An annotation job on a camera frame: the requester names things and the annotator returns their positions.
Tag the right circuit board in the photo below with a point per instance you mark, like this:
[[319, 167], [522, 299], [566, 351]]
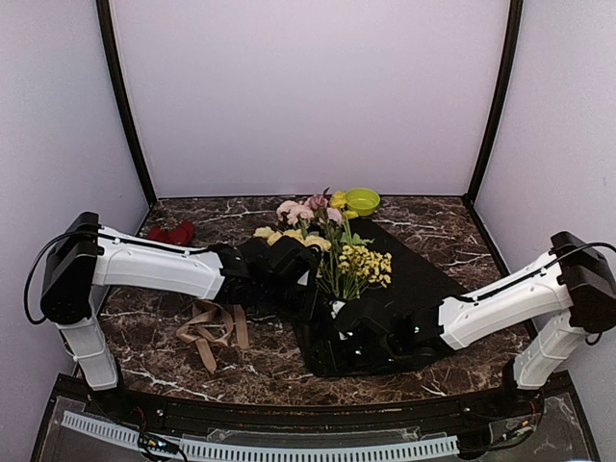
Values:
[[518, 431]]

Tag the black wrapping paper sheet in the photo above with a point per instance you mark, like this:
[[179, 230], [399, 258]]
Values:
[[416, 283]]

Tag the white cable duct strip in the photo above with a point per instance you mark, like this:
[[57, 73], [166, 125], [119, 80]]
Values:
[[262, 447]]

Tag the small yellow blossom spray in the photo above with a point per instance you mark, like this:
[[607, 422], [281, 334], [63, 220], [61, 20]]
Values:
[[349, 272]]

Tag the black front rail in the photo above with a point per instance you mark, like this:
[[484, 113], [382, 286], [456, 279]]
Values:
[[441, 414]]

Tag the pink fake flower stem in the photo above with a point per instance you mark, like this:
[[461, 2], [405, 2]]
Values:
[[293, 212], [327, 221]]

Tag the black frame post right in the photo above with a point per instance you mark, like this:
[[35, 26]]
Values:
[[508, 52]]

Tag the left circuit board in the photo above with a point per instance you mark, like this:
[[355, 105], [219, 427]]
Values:
[[157, 445]]

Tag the red decorated plate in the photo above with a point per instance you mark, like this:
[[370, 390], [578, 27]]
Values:
[[172, 233]]

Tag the beige ribbon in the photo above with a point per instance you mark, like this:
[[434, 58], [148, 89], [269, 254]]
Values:
[[213, 324]]

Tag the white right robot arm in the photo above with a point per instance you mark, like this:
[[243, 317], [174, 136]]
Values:
[[572, 282]]

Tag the black frame post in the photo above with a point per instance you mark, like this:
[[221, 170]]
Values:
[[107, 32], [508, 52]]

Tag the black frame post left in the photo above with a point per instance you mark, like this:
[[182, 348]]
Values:
[[107, 32]]

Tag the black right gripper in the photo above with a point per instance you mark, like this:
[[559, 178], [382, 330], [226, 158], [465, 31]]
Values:
[[337, 359]]

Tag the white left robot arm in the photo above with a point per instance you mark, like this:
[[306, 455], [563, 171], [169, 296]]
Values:
[[89, 254]]

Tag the green bowl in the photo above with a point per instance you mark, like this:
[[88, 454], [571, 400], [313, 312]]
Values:
[[362, 202]]

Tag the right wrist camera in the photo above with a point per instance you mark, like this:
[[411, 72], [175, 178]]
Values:
[[336, 307]]

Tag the circuit board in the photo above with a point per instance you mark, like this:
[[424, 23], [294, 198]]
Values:
[[518, 431], [157, 445]]

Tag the yellow fake flower stem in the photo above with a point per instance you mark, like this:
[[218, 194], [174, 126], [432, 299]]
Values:
[[348, 237]]

